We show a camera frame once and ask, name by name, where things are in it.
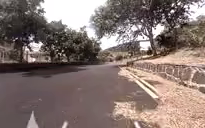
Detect distant green hill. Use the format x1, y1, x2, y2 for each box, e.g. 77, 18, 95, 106
103, 41, 142, 54

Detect grey asphalt road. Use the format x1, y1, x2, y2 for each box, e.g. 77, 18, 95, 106
0, 63, 160, 128

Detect row of green trees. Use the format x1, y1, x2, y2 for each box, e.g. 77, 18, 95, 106
0, 0, 103, 64

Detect pale concrete kerb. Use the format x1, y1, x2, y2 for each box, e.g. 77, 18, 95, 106
118, 65, 160, 100

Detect large spreading tree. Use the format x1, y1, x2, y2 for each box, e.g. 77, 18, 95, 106
89, 0, 204, 56

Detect dry grass slope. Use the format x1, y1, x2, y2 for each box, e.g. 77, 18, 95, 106
136, 46, 205, 68

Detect dry leafy dirt verge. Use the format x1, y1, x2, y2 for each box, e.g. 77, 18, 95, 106
111, 66, 205, 128

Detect bushes on slope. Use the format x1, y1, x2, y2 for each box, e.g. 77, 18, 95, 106
156, 12, 205, 51

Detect low dark roadside wall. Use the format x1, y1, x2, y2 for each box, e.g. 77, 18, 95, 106
0, 60, 104, 74

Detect stone retaining wall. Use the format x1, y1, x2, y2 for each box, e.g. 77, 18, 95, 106
126, 60, 205, 96

